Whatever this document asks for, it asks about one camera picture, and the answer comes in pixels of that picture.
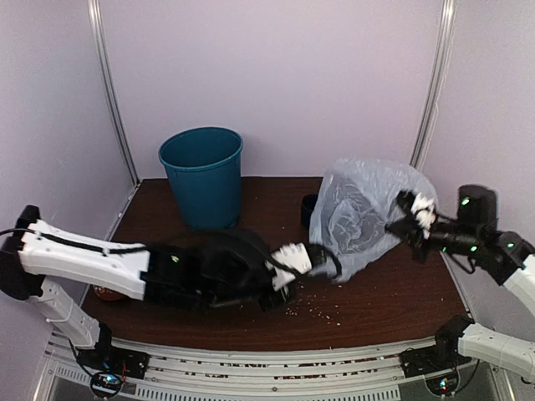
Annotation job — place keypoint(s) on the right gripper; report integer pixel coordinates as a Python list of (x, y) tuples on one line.
[(413, 231)]

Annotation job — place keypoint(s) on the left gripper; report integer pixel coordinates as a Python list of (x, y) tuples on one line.
[(282, 300)]

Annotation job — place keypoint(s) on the translucent blue plastic trash bag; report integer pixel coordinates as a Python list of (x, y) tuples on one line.
[(356, 200)]

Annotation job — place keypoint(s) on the teal plastic trash bin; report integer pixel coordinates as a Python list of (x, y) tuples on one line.
[(203, 167)]

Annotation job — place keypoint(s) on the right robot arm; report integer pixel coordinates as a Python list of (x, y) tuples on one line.
[(500, 266)]

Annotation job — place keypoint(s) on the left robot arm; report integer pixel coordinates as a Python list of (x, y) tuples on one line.
[(34, 254)]

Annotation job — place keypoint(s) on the dark blue enamel mug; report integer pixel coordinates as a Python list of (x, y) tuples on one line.
[(308, 204)]

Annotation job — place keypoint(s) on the red floral bowl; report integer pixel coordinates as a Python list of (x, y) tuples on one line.
[(107, 295)]

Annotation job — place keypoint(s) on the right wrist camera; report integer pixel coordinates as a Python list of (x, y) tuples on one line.
[(477, 206)]

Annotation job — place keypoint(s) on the right aluminium frame post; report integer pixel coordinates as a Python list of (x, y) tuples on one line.
[(439, 70)]

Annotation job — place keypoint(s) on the aluminium frame post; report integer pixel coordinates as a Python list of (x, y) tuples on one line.
[(96, 23), (439, 70)]

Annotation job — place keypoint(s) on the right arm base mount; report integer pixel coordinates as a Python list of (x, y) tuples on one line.
[(440, 372)]

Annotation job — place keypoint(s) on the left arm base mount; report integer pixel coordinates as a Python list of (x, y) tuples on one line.
[(108, 375)]

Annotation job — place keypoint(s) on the left aluminium frame post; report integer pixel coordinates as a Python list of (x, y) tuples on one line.
[(96, 23)]

